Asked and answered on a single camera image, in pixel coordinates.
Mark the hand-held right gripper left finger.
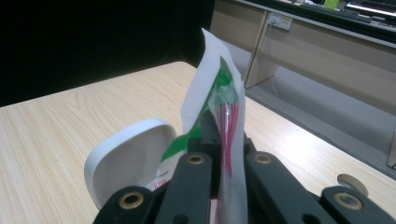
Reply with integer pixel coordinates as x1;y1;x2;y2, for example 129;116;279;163
153;110;222;224

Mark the white wall socket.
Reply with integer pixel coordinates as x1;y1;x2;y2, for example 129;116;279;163
267;12;293;32

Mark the pink printed plastic bag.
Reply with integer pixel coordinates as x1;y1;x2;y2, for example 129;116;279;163
146;27;250;224

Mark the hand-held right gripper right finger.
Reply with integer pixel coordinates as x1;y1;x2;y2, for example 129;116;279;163
244;132;339;224

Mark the grey table cable grommet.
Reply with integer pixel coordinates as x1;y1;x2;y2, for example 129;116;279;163
336;173;369;198

